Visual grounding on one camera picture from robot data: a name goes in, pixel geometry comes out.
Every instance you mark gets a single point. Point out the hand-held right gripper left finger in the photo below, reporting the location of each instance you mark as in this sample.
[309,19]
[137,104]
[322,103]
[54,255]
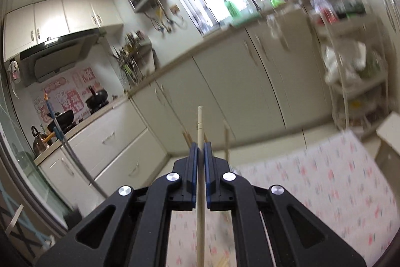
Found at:
[194,160]

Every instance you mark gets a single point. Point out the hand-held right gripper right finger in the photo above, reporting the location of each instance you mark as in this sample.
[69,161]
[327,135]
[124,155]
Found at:
[207,160]

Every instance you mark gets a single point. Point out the group of wooden chopsticks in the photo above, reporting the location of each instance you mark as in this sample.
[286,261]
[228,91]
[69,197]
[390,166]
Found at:
[227,139]

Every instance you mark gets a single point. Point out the light wooden chopstick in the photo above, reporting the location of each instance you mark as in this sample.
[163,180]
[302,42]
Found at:
[201,123]

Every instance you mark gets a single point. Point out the lower kitchen cabinets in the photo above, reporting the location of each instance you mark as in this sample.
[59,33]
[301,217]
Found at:
[243,82]

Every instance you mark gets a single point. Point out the kitchen cabinets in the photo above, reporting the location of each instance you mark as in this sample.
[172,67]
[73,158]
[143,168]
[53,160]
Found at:
[243,82]
[62,17]

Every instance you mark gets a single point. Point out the cherry print tablecloth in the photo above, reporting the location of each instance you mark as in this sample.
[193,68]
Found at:
[312,192]

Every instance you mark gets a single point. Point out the black wok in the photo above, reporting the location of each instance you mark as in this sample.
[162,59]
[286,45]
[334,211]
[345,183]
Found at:
[64,120]
[97,98]

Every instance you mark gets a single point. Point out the white trolley cart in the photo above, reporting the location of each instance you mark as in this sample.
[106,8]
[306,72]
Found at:
[343,92]

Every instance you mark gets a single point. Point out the steel kettle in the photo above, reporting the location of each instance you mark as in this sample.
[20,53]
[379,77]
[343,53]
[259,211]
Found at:
[40,142]

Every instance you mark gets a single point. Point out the green dish soap bottle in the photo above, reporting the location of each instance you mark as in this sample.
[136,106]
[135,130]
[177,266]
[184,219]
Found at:
[232,8]

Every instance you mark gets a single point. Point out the range hood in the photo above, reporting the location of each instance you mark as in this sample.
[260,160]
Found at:
[59,61]

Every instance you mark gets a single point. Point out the white plastic bag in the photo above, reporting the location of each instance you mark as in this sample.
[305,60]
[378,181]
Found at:
[343,61]

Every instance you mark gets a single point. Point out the glass sliding door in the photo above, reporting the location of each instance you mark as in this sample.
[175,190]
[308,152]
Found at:
[18,160]

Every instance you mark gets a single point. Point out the white stool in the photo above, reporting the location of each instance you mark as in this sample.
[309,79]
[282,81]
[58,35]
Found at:
[390,136]

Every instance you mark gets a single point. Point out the beige folding shelf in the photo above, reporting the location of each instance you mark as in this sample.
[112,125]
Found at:
[15,217]

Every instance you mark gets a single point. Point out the upper kitchen cabinets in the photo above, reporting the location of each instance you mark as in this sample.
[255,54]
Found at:
[62,17]

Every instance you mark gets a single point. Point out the hanging white rag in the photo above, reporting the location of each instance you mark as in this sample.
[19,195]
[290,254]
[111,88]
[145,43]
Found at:
[13,70]

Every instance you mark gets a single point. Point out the wall utensil rack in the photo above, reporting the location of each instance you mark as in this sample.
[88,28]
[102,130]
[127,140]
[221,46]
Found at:
[131,61]

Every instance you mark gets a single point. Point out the pink wall stickers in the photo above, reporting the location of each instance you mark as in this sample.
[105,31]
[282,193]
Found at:
[62,98]

